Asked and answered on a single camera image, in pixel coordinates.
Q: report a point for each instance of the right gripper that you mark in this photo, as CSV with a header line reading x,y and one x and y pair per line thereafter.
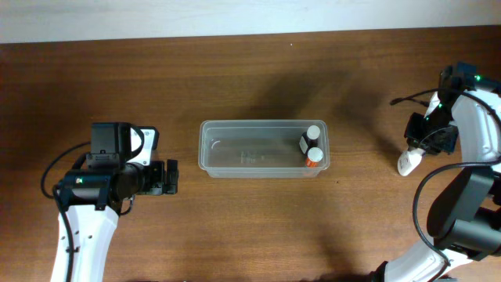
x,y
430,140

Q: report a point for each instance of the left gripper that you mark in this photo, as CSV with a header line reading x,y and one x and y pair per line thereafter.
x,y
164,180

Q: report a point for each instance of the white calamine lotion bottle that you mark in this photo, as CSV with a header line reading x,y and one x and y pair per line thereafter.
x,y
409,160

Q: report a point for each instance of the orange bottle white cap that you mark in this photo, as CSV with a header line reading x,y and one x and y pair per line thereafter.
x,y
313,157

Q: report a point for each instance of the black bottle white cap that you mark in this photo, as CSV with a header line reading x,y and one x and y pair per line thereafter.
x,y
309,138

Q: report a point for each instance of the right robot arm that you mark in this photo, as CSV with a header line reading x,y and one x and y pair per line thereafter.
x,y
464,112

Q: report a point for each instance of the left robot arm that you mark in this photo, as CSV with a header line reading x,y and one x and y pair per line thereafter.
x,y
88,217

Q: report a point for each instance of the clear plastic container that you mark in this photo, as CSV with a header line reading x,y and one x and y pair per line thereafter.
x,y
259,148

